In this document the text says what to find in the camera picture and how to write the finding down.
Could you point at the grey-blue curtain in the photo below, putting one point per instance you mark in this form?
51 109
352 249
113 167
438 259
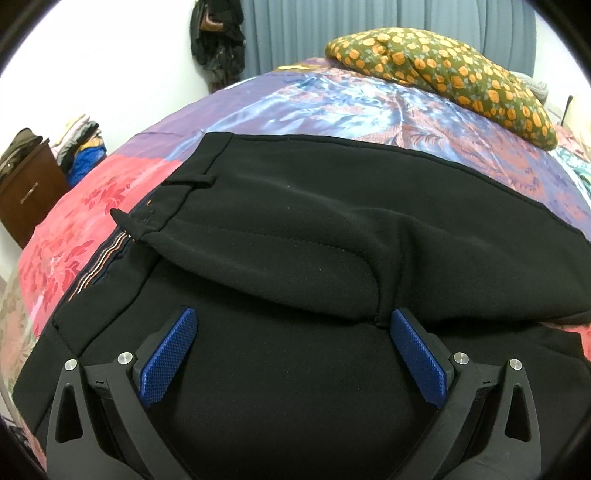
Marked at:
323 23

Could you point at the dark bag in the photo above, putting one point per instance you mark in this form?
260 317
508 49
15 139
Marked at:
21 145

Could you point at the teal floral cloth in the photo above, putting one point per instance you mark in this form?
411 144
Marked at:
575 161

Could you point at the colourful satin bedspread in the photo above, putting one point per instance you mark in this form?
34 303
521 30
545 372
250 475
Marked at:
323 106

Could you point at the dark hanging clothes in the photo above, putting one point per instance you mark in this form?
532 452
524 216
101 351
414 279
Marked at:
217 50

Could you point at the pile of folded clothes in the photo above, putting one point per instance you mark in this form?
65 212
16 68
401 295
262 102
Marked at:
81 152

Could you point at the olive pillow with orange flowers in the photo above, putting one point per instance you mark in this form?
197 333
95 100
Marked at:
438 64

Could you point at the grey cloth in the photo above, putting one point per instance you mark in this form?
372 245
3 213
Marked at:
533 85

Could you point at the brown wooden cabinet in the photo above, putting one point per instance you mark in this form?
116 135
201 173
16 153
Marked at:
32 194

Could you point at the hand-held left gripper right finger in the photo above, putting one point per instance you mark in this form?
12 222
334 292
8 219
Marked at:
418 357

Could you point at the black pants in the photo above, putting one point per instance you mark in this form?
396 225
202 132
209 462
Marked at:
277 221

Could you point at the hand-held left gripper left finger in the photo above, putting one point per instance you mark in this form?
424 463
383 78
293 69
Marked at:
168 355

